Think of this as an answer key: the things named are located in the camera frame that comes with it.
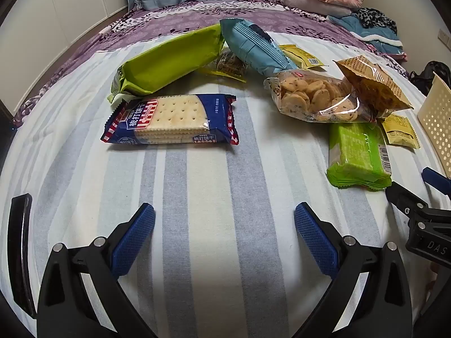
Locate long lime green packet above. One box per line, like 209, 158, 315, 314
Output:
107, 23, 226, 104

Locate light blue snack packet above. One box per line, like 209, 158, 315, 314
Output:
219, 18, 298, 77

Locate leopard print cloth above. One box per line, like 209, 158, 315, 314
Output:
356, 7, 397, 34

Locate cream perforated plastic basket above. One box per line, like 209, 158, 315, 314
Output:
417, 72, 451, 178

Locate teal blanket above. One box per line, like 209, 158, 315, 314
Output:
328, 12, 404, 57

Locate clear cookie packet yellow ends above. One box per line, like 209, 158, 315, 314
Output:
199, 47, 247, 83

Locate black bag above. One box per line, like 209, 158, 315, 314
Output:
410, 61, 446, 95

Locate purple floral bedsheet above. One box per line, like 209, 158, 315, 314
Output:
12, 0, 411, 127

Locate lilac folded quilt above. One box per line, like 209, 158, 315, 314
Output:
271, 0, 353, 18

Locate striped blanket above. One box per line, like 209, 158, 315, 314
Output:
0, 32, 448, 338

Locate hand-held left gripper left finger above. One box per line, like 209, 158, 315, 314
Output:
37, 202, 157, 338

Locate bright green wafer packet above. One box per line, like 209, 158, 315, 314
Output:
326, 123, 393, 191

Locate dark blue cracker packet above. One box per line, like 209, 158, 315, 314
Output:
101, 94, 240, 146

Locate clear bag of round cookies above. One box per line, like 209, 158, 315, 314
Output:
264, 69, 377, 124

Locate orange pastry packet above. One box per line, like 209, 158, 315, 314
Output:
333, 55, 414, 119

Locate small yellow snack packet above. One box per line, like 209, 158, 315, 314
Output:
379, 114, 421, 150

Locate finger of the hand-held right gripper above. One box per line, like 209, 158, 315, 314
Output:
422, 167, 451, 196
386, 181, 428, 215

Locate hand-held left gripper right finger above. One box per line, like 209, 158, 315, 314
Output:
294, 202, 413, 338

